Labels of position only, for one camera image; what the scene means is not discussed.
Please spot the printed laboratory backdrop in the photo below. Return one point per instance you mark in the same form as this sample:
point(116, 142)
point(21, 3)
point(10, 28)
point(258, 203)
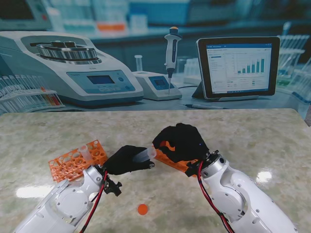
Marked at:
point(155, 48)

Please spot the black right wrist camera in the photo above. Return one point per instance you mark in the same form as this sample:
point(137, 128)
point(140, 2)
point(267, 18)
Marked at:
point(192, 170)

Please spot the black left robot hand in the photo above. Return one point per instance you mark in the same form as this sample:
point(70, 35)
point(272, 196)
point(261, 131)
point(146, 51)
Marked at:
point(121, 162)

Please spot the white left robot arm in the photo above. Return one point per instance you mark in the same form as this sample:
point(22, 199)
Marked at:
point(68, 204)

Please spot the orange test tube rack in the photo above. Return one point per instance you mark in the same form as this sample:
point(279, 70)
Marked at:
point(170, 162)
point(70, 165)

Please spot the clear plastic test tube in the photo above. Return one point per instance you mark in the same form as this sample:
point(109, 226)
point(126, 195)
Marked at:
point(85, 153)
point(145, 155)

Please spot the orange tube cap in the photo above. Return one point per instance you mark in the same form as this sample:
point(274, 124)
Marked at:
point(143, 209)

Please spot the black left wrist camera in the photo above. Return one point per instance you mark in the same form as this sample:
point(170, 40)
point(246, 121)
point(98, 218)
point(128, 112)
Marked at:
point(113, 188)

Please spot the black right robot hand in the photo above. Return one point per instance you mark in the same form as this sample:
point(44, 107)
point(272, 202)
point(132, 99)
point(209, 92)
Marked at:
point(184, 143)

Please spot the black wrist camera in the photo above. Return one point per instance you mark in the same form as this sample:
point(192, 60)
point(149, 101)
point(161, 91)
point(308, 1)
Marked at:
point(113, 188)
point(192, 170)

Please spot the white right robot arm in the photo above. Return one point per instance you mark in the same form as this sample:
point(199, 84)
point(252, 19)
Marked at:
point(238, 194)

